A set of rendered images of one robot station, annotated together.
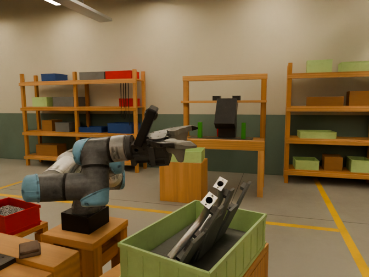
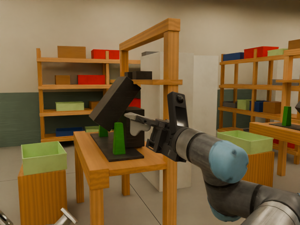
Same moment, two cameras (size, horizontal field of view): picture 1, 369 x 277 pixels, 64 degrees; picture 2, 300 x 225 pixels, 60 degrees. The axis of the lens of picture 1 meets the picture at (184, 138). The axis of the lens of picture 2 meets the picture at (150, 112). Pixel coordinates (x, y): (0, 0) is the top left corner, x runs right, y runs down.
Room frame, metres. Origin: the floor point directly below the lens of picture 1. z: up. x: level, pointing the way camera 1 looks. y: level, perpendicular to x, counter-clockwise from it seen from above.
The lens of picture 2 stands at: (1.28, 0.59, 1.54)
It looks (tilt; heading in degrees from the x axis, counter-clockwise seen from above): 7 degrees down; 233
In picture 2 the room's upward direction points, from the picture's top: straight up
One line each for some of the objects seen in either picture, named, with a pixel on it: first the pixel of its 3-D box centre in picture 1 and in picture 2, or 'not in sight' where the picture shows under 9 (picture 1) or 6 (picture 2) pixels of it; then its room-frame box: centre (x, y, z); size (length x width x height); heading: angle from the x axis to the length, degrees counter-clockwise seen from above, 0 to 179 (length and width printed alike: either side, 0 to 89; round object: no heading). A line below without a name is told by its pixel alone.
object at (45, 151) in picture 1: (82, 120); not in sight; (6.93, 2.38, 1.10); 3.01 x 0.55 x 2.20; 73
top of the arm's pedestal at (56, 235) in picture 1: (87, 229); not in sight; (1.55, 0.53, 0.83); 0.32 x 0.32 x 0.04; 70
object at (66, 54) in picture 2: not in sight; (106, 96); (-1.70, -5.08, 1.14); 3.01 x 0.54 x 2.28; 163
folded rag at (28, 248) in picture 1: (29, 248); not in sight; (1.17, 0.64, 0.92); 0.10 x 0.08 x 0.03; 28
